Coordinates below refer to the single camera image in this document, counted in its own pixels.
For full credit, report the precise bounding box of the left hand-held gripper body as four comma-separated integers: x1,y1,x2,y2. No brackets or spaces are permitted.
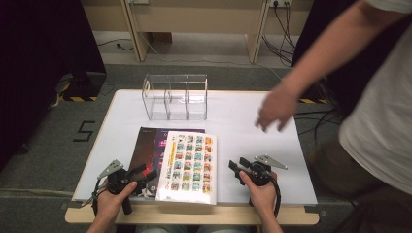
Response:
96,159,140,216

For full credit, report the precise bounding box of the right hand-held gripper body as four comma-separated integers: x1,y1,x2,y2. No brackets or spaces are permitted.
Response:
241,154,289,187

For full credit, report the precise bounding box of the purple magazine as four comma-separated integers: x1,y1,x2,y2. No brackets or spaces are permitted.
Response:
147,127,206,196

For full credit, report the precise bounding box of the white book with picture grid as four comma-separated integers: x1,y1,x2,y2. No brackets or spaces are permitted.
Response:
154,130,218,206

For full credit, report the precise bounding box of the clear acrylic file rack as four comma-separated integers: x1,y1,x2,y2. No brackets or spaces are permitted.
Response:
141,74,209,121

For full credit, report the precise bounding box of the person's right hand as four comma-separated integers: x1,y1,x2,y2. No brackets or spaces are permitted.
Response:
238,171,279,217

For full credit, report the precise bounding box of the person's left hand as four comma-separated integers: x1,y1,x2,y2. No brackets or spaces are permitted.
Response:
96,181,139,223

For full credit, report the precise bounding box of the light wooden table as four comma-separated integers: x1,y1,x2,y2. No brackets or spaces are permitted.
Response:
64,88,320,226

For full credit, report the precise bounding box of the black stand base hazard tape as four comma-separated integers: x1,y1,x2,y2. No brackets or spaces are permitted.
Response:
61,71,107,102
297,77,329,105

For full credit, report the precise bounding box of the black curtain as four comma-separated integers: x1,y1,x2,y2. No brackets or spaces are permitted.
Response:
0,0,108,173
291,0,367,119

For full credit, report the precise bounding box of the beige wooden desk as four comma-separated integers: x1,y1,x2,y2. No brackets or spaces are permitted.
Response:
81,0,314,64

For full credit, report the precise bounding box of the left hand-held gripper cable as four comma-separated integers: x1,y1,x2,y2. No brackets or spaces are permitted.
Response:
91,179,109,216

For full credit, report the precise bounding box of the hand-held gripper cable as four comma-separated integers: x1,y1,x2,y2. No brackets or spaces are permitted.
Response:
91,179,109,216
249,176,282,218

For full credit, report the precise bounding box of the right hand-held gripper cable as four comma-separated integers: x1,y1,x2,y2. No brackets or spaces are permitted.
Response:
249,176,282,218

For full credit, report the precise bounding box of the grey metal table bracket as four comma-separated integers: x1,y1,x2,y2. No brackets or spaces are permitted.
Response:
60,200,83,210
303,205,327,217

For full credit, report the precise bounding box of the long black floor cable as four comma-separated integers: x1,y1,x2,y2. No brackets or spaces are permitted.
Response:
312,109,344,148

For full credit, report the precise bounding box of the black cable with plug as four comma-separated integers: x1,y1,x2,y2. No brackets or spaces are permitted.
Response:
96,38,134,51

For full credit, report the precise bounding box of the black cable bundle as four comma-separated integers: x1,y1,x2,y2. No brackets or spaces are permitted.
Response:
261,2,296,67

